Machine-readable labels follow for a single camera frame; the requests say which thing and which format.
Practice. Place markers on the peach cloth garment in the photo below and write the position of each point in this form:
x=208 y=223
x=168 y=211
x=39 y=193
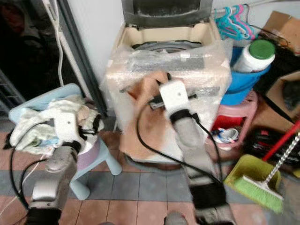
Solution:
x=143 y=122

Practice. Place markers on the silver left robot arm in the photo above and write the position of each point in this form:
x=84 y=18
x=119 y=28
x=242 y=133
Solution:
x=49 y=183

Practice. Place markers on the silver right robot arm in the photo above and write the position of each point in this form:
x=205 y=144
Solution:
x=197 y=150

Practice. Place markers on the plastic-wrapped top-load washing machine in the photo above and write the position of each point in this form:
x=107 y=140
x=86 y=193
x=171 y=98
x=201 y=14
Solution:
x=192 y=51

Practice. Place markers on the pale crumpled clothes pile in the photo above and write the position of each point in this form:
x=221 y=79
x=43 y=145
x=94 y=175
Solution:
x=37 y=124

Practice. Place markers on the grey washing machine lid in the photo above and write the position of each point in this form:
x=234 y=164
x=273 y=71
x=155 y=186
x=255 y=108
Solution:
x=166 y=11

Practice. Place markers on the blue and pink clothes hangers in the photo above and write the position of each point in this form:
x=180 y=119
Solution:
x=234 y=23

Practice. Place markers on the light blue plastic stool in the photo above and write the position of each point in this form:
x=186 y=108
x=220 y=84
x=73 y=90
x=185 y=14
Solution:
x=98 y=164

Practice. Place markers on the blue plastic basin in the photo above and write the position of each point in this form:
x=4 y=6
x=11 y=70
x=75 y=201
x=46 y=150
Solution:
x=243 y=86

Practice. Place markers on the pink plastic stool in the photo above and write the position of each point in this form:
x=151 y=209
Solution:
x=239 y=112

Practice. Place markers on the white bottle with green cap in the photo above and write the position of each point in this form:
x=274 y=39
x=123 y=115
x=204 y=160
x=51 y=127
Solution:
x=255 y=58

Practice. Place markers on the black tool case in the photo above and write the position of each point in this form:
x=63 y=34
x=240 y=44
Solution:
x=258 y=140

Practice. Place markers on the open brown cardboard box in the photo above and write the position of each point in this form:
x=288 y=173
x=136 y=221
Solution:
x=281 y=93

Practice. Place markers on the yellow-green dustpan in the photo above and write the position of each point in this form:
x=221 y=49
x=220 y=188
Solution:
x=253 y=168

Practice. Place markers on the grey robot foot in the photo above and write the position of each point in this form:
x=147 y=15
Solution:
x=176 y=219

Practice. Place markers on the green bristle broom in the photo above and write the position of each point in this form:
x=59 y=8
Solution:
x=258 y=194

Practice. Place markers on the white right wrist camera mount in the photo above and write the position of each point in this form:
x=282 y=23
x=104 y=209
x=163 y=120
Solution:
x=174 y=94

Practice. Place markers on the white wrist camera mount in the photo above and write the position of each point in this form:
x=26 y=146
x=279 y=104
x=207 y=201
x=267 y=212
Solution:
x=174 y=94
x=68 y=125

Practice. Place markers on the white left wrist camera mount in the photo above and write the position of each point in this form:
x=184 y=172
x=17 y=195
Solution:
x=68 y=125

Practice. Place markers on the dark door frame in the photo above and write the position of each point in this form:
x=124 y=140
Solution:
x=77 y=51

